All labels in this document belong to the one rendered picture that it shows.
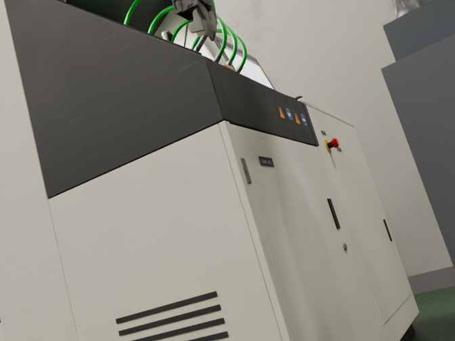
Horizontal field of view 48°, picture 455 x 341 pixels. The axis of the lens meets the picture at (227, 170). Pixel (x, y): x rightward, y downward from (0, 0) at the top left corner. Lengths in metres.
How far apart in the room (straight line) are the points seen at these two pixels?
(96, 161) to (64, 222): 0.19
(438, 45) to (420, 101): 0.12
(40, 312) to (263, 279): 0.68
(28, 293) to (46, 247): 0.15
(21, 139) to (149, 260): 0.55
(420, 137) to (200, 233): 0.53
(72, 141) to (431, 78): 0.90
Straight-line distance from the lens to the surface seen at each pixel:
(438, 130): 1.17
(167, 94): 1.26
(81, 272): 1.42
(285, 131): 1.52
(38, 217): 1.52
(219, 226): 1.16
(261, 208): 1.17
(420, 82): 1.19
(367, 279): 1.82
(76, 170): 1.42
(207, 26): 1.37
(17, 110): 1.60
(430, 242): 3.61
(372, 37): 3.81
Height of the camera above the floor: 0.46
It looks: 11 degrees up
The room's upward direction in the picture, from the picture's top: 16 degrees counter-clockwise
